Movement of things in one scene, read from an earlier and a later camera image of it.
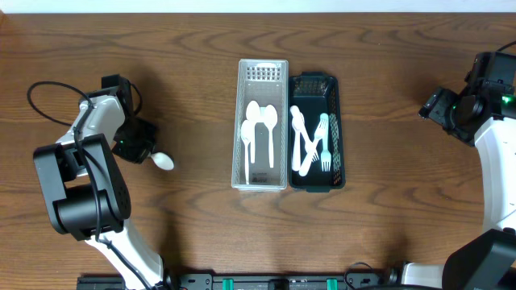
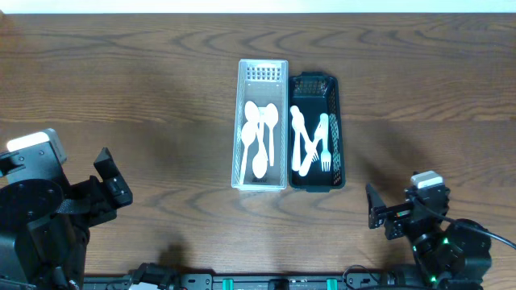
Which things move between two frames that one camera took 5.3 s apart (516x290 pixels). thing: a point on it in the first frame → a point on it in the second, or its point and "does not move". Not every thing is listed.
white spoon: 270,119 does not move
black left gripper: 139,147 → 98,192
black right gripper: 436,106 → 398,217
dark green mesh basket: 315,93 does not move
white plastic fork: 309,143 does not move
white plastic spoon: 297,123 does not move
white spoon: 163,160 → 260,163
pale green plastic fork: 326,155 does not move
